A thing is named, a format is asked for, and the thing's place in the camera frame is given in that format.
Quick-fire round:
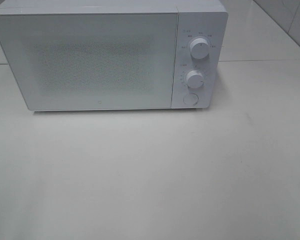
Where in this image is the white microwave knob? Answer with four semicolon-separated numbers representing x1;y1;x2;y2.
189;36;211;60
185;70;205;89

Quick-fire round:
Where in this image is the white microwave door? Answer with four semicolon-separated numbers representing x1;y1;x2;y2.
0;13;178;111

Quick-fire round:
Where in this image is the white microwave oven body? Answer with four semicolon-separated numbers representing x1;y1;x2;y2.
0;0;228;110

